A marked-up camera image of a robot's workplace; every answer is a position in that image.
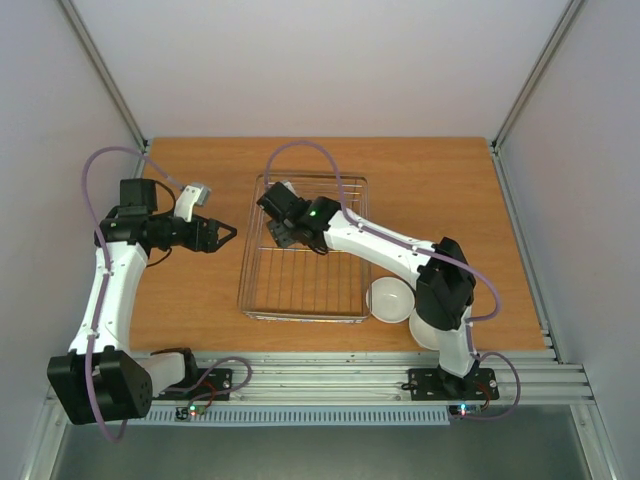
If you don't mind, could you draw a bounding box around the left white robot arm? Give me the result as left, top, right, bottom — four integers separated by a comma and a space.
47, 178, 237, 425

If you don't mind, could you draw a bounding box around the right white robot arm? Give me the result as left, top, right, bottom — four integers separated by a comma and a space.
256, 182, 479, 399

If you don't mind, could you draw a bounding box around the white bowl left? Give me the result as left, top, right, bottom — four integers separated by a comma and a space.
365, 277, 415, 324

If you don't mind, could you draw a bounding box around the white bowl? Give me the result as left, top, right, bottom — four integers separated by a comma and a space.
365, 277, 415, 324
409, 310, 439, 351

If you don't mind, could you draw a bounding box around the left circuit board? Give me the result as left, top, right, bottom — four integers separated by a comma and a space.
174, 405, 207, 421

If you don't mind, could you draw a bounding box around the circuit board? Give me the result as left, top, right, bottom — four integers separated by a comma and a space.
449, 403, 483, 418
174, 405, 207, 421

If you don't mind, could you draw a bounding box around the white bowl front right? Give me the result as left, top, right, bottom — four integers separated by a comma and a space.
409, 310, 439, 351

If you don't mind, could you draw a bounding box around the right circuit board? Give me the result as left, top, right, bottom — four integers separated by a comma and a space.
449, 403, 483, 418

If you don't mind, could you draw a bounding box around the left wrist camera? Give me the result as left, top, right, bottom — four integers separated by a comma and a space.
173, 183, 211, 222

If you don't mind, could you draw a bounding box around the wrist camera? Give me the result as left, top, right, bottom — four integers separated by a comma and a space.
281, 180, 297, 195
173, 183, 211, 222

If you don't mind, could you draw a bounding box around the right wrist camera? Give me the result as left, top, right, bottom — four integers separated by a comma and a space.
281, 180, 297, 195

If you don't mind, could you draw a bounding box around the metal wire dish rack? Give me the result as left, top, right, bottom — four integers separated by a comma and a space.
238, 175, 372, 324

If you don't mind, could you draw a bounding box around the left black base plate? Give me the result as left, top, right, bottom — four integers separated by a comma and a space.
154, 368, 233, 401

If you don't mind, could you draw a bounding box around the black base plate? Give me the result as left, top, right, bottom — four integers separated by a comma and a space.
401, 367, 500, 401
154, 368, 233, 401

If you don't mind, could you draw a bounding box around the grey slotted cable duct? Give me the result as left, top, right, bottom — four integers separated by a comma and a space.
129, 405, 450, 428

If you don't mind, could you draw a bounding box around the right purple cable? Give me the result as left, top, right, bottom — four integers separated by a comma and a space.
263, 140, 524, 421

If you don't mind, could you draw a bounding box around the purple cable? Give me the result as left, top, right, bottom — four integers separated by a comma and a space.
263, 140, 524, 421
79, 145, 251, 445

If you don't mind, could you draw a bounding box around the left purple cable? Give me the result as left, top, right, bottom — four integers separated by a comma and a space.
79, 145, 251, 445

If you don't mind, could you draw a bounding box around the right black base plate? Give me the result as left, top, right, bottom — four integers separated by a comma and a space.
401, 367, 500, 401

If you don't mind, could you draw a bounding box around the aluminium rail frame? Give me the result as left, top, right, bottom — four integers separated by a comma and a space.
172, 352, 593, 406

